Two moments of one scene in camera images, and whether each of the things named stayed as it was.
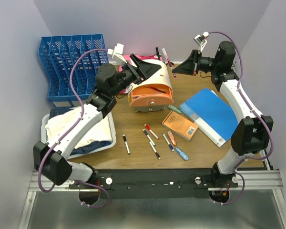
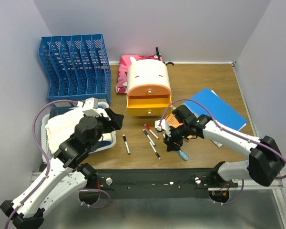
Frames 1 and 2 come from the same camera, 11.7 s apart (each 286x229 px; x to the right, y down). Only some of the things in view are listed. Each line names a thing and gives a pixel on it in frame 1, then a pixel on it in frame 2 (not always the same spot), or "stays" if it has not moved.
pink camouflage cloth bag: (128, 61) stays
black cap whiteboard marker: (126, 142) stays
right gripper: (192, 62) → (169, 141)
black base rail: (155, 183) stays
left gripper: (146, 69) → (115, 124)
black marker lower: (155, 150) stays
